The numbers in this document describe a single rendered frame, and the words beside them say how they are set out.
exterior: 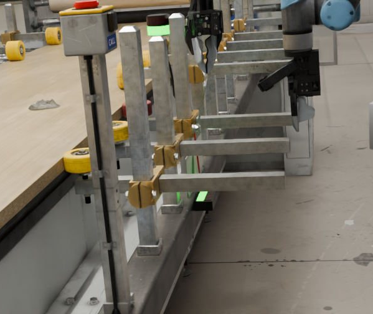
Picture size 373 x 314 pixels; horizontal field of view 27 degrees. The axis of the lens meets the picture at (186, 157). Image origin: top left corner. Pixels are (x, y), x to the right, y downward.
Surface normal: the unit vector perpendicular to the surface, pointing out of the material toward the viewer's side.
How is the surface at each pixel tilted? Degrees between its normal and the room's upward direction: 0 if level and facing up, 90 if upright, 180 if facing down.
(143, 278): 0
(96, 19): 90
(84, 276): 0
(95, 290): 0
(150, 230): 90
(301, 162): 90
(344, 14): 90
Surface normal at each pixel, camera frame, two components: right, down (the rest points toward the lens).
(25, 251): 0.98, -0.03
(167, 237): -0.07, -0.96
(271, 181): -0.16, 0.27
